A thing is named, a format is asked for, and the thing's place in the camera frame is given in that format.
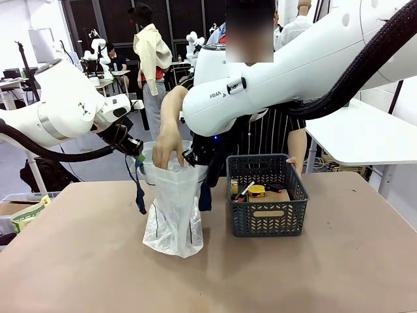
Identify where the dark grey plastic basket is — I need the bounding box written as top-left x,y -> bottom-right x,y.
225,153 -> 311,238

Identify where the black arm cable sleeve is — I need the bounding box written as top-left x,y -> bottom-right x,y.
0,119 -> 119,164
287,0 -> 417,121

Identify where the person's right forearm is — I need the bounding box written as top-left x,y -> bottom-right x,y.
159,86 -> 190,138

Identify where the wooden background table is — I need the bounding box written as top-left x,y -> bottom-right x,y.
92,79 -> 114,98

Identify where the black backpack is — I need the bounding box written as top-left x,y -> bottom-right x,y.
19,156 -> 78,194

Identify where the person in striped black shirt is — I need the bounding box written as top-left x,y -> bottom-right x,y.
162,0 -> 309,175

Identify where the black right arm cable sleeve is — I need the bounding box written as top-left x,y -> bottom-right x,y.
287,0 -> 417,121

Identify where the mannequin in cream hoodie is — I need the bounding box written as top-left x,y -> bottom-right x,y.
127,2 -> 174,144

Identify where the white marker pen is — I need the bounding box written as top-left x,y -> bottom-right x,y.
232,181 -> 256,201

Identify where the brown cardboard box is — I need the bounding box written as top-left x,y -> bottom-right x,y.
248,190 -> 291,203

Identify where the clear plastic storage bin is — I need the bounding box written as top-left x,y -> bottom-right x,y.
0,191 -> 62,236

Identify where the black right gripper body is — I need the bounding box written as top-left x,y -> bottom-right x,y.
190,131 -> 229,164

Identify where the seated person in dark shirt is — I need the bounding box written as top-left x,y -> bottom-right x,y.
105,42 -> 132,96

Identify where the person's left forearm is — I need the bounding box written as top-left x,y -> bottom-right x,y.
286,126 -> 309,175

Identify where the grey whiteboard panel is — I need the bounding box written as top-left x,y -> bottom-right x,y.
27,27 -> 57,65

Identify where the white side table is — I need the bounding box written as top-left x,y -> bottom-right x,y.
304,97 -> 417,200

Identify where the person's right hand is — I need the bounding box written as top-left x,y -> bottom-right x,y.
152,128 -> 186,171

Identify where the person in white shirt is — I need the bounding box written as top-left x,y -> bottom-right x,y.
274,0 -> 316,52

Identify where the black tripod stand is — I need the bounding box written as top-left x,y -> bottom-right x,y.
14,40 -> 42,102
387,79 -> 405,115

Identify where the white bag with navy handles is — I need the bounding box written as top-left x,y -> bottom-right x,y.
125,140 -> 213,260

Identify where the black left arm cable sleeve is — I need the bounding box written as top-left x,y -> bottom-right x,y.
0,119 -> 119,164

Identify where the green printed cardboard box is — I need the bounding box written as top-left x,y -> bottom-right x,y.
10,194 -> 52,234

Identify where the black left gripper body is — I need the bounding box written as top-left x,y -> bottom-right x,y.
96,116 -> 144,157

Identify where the yellow tape measure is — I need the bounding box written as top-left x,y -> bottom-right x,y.
248,184 -> 268,199

